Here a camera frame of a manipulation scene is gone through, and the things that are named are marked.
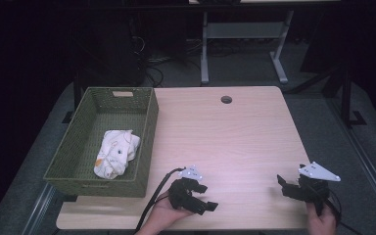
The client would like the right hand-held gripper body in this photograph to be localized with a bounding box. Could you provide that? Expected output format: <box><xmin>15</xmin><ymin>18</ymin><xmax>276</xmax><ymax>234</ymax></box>
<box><xmin>297</xmin><ymin>161</ymin><xmax>342</xmax><ymax>217</ymax></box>

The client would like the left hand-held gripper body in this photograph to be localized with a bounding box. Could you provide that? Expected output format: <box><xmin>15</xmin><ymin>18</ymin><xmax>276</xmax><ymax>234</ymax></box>
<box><xmin>167</xmin><ymin>164</ymin><xmax>205</xmax><ymax>211</ymax></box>

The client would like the white patterned cloth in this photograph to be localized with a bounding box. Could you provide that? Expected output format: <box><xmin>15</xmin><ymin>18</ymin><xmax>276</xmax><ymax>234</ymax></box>
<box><xmin>93</xmin><ymin>129</ymin><xmax>142</xmax><ymax>180</ymax></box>

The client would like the green woven basket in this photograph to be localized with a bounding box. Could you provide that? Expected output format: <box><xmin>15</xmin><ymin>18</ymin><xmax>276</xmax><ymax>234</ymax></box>
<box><xmin>43</xmin><ymin>86</ymin><xmax>160</xmax><ymax>199</ymax></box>

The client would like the person's left hand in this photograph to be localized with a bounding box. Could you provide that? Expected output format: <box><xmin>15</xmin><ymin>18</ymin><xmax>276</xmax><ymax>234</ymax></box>
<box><xmin>136</xmin><ymin>191</ymin><xmax>194</xmax><ymax>235</ymax></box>

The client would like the person's right hand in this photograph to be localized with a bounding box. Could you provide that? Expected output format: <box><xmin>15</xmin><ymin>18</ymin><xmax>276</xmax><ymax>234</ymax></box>
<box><xmin>305</xmin><ymin>201</ymin><xmax>338</xmax><ymax>235</ymax></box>

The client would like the black metal stand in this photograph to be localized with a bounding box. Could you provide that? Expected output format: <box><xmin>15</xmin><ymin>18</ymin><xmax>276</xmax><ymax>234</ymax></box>
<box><xmin>338</xmin><ymin>62</ymin><xmax>368</xmax><ymax>129</ymax></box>
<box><xmin>61</xmin><ymin>70</ymin><xmax>83</xmax><ymax>125</ymax></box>

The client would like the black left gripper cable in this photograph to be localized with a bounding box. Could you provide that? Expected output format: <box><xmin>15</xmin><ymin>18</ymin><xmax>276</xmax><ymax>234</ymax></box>
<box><xmin>134</xmin><ymin>166</ymin><xmax>186</xmax><ymax>233</ymax></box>

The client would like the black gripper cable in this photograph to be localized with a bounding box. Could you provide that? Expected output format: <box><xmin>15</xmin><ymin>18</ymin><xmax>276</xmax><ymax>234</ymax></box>
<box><xmin>322</xmin><ymin>189</ymin><xmax>364</xmax><ymax>235</ymax></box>
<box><xmin>134</xmin><ymin>166</ymin><xmax>186</xmax><ymax>233</ymax></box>

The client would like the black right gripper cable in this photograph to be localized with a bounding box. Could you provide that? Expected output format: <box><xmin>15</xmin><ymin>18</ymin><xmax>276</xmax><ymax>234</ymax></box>
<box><xmin>322</xmin><ymin>189</ymin><xmax>364</xmax><ymax>235</ymax></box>

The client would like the tangle of floor cables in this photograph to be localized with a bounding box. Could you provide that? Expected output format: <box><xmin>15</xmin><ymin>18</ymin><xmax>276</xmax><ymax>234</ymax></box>
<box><xmin>128</xmin><ymin>33</ymin><xmax>204</xmax><ymax>88</ymax></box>

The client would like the grey metal frame desk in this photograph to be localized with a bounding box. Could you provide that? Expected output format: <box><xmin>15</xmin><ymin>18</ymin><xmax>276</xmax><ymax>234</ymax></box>
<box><xmin>188</xmin><ymin>0</ymin><xmax>342</xmax><ymax>86</ymax></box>

